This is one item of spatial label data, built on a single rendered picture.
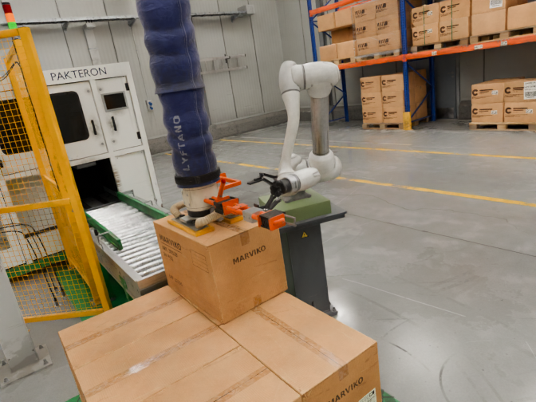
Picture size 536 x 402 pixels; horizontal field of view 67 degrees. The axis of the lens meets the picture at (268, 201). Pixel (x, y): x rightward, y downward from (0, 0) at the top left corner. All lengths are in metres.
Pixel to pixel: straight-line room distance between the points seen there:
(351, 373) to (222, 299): 0.64
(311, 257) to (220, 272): 0.96
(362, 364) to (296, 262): 1.08
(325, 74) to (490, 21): 6.74
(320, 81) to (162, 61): 0.83
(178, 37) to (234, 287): 1.14
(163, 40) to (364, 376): 1.61
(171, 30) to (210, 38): 11.05
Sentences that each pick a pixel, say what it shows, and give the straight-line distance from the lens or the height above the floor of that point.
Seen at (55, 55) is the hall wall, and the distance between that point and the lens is 11.38.
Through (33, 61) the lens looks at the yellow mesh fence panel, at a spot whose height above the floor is 1.90.
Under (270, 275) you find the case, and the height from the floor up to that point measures 0.67.
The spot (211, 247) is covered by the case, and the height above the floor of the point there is 0.93.
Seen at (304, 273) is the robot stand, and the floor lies 0.34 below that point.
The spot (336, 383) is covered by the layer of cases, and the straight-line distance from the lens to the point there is 1.67.
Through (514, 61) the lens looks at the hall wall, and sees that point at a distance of 10.06.
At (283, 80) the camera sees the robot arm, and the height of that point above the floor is 1.57.
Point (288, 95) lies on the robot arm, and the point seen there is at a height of 1.49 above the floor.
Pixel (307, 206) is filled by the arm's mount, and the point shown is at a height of 0.83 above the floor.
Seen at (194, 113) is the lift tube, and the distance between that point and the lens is 1.94.
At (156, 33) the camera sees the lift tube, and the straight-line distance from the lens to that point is 1.94.
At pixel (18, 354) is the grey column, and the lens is 3.28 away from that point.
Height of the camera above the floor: 1.61
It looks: 17 degrees down
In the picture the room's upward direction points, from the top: 9 degrees counter-clockwise
